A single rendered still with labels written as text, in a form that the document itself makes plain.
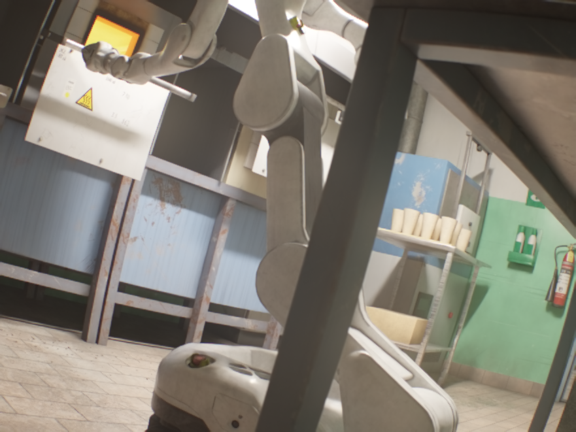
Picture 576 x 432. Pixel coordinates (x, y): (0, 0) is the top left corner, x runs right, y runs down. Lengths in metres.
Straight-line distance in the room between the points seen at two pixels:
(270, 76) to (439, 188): 3.19
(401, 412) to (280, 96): 0.73
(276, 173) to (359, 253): 0.91
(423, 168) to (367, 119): 4.12
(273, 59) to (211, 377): 0.72
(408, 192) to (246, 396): 3.61
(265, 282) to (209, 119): 1.93
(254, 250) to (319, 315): 2.82
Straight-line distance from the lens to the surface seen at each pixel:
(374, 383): 1.24
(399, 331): 3.81
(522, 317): 5.19
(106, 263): 2.69
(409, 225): 3.83
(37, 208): 2.53
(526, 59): 0.53
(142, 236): 2.85
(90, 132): 2.39
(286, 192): 1.43
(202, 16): 1.49
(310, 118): 1.51
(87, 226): 2.67
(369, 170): 0.54
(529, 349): 5.15
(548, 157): 0.98
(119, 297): 2.84
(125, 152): 2.49
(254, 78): 1.50
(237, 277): 3.30
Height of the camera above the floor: 0.60
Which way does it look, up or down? 4 degrees up
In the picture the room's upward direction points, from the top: 15 degrees clockwise
